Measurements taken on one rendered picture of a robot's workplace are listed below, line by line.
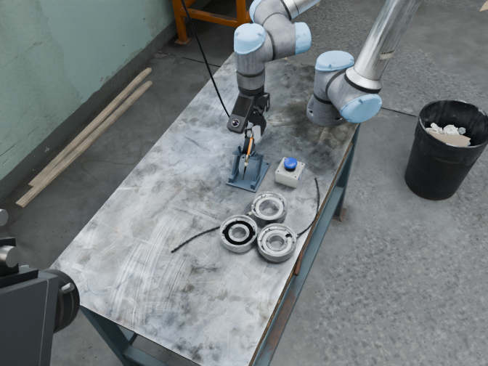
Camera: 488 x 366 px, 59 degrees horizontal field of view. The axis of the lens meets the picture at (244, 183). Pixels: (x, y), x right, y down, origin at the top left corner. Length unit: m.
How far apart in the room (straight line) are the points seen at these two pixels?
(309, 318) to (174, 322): 0.97
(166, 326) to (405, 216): 1.54
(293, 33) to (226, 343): 0.77
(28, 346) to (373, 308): 1.90
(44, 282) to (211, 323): 0.92
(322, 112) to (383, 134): 1.27
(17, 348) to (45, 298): 0.02
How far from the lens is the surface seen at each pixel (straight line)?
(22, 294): 0.20
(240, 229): 1.22
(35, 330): 0.22
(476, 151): 2.21
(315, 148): 1.45
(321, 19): 3.77
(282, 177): 1.31
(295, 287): 1.78
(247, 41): 1.07
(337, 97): 1.37
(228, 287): 1.15
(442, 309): 2.14
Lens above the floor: 1.82
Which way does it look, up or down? 50 degrees down
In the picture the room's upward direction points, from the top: 4 degrees counter-clockwise
